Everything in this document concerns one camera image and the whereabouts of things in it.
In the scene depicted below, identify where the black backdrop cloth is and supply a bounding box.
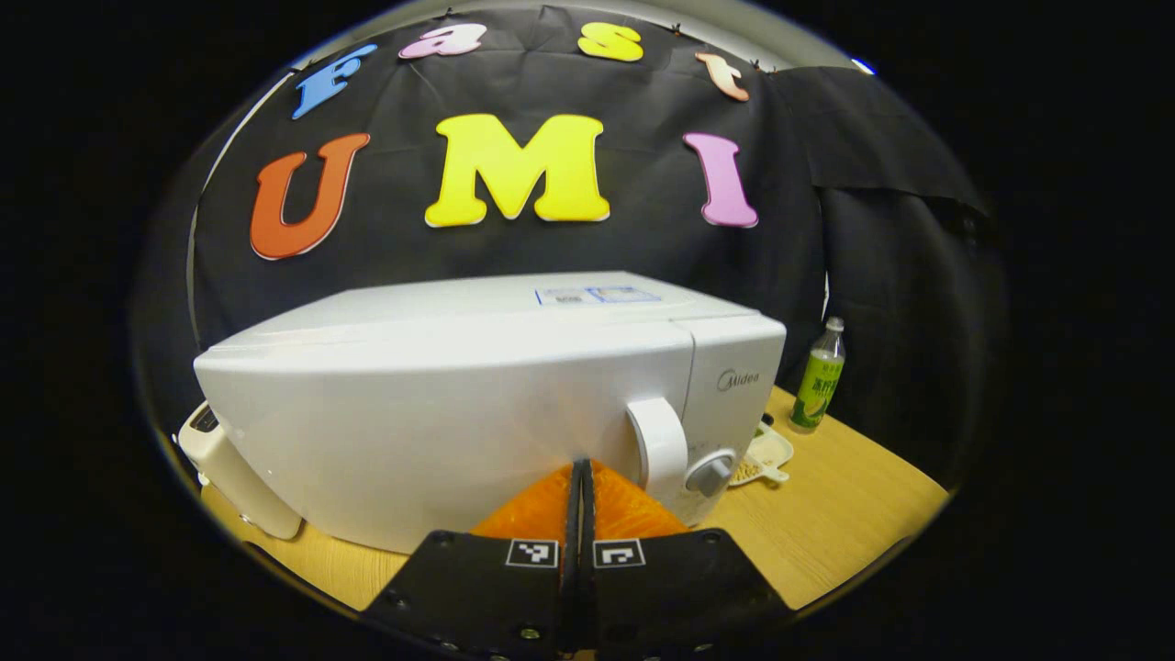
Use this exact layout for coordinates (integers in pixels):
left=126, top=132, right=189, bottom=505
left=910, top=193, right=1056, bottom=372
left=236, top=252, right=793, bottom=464
left=138, top=5, right=1006, bottom=478

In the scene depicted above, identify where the white divided grain dish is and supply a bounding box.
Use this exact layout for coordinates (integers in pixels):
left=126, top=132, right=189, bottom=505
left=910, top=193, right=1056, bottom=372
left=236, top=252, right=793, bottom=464
left=730, top=422, right=796, bottom=487

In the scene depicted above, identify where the green label drink bottle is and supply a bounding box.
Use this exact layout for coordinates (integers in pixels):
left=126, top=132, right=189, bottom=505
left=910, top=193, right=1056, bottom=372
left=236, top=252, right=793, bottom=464
left=788, top=317, right=847, bottom=434

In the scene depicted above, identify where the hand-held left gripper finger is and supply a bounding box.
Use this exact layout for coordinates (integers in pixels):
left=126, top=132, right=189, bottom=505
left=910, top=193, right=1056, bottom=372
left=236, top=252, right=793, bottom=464
left=580, top=459, right=795, bottom=657
left=363, top=459, right=581, bottom=657

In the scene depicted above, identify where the white toaster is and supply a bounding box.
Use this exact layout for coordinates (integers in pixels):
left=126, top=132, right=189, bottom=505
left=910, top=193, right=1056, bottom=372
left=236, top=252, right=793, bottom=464
left=177, top=401, right=304, bottom=541

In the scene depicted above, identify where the white microwave oven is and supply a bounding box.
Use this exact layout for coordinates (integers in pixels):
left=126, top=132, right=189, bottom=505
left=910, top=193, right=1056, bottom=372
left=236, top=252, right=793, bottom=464
left=193, top=271, right=789, bottom=555

